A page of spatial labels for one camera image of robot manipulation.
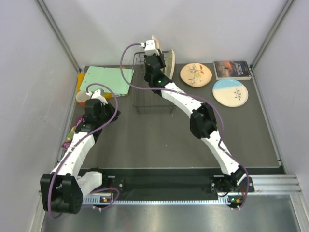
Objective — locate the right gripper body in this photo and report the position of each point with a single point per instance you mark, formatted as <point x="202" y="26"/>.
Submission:
<point x="159" y="60"/>

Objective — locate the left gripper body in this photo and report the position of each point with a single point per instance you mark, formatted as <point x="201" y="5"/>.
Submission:
<point x="106" y="110"/>

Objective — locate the cream plate with sprig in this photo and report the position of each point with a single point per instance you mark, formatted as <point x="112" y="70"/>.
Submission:
<point x="170" y="64"/>

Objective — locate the bird plate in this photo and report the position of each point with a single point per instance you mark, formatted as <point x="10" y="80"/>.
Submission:
<point x="195" y="75"/>
<point x="157" y="43"/>

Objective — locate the blue and white plate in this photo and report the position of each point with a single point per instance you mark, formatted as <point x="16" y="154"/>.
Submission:
<point x="230" y="92"/>

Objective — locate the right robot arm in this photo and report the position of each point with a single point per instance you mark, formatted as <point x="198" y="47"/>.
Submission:
<point x="203" y="123"/>

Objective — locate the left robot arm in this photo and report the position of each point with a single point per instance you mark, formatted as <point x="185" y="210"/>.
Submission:
<point x="62" y="189"/>

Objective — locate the orange mug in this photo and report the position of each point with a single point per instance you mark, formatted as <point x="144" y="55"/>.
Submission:
<point x="82" y="96"/>

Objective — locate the green paper folder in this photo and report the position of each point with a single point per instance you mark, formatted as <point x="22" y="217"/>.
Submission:
<point x="106" y="77"/>

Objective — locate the purple treehouse book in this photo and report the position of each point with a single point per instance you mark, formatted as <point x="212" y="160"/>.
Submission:
<point x="71" y="133"/>

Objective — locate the yellow folder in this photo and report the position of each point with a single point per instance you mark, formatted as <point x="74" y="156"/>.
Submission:
<point x="80" y="78"/>

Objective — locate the dark paperback book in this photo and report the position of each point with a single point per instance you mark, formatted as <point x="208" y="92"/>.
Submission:
<point x="238" y="70"/>

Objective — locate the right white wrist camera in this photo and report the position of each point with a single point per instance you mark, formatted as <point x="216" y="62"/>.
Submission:
<point x="150" y="48"/>

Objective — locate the black wire dish rack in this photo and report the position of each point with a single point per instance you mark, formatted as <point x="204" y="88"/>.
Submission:
<point x="145" y="101"/>

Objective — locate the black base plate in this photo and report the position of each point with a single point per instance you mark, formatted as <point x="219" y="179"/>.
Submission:
<point x="208" y="184"/>

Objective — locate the aluminium front rail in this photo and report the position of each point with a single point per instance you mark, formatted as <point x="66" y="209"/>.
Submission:
<point x="268" y="184"/>

